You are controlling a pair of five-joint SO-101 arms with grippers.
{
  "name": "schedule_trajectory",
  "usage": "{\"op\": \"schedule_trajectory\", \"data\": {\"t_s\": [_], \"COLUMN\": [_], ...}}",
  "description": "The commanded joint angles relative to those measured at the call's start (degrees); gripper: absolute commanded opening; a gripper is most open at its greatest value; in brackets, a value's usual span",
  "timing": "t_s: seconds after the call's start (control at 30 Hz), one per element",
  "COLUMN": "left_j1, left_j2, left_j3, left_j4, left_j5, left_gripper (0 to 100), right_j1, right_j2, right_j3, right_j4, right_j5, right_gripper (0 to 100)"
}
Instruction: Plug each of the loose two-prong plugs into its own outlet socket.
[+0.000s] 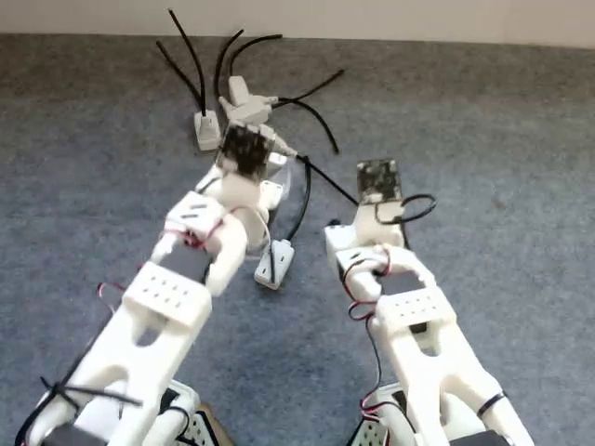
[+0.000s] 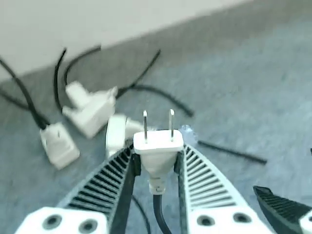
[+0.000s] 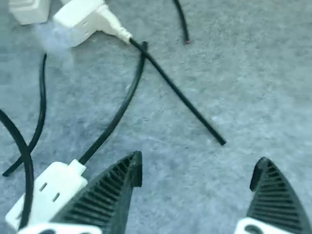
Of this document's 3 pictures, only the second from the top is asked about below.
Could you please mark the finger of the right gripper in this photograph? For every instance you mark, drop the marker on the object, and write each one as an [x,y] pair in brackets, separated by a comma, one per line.
[282,209]

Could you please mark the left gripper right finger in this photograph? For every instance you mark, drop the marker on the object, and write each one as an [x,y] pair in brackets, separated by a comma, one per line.
[207,190]

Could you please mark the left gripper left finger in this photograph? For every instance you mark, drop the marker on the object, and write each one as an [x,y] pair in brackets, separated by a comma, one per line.
[97,190]

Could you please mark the white outlet socket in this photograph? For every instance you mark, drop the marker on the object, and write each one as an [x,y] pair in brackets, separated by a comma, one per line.
[95,112]
[59,148]

